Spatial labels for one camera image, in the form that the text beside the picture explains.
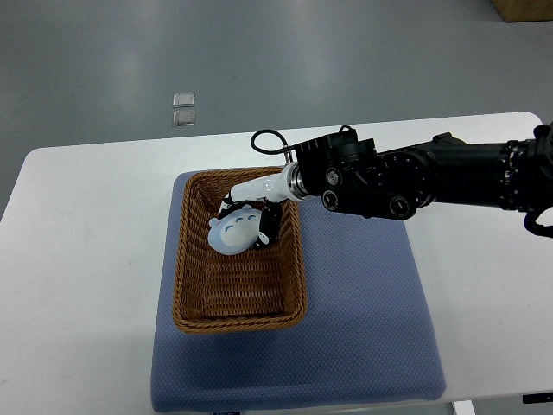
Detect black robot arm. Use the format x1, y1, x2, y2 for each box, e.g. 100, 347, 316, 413
219, 124, 552, 247

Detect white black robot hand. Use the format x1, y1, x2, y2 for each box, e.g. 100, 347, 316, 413
218, 166, 298, 250

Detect blue quilted mat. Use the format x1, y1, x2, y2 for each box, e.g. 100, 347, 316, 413
150, 174, 446, 412

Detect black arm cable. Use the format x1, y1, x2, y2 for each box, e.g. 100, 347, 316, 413
250, 128, 299, 164

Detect blue plush toy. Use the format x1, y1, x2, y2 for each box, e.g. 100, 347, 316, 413
207, 205, 262, 255

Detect upper silver floor plate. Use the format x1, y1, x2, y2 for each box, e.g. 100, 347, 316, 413
172, 92, 195, 108

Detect brown wicker basket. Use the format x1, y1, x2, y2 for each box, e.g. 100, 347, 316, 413
172, 167, 308, 334

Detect brown cardboard box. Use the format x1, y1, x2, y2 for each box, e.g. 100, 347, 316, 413
491, 0, 552, 22

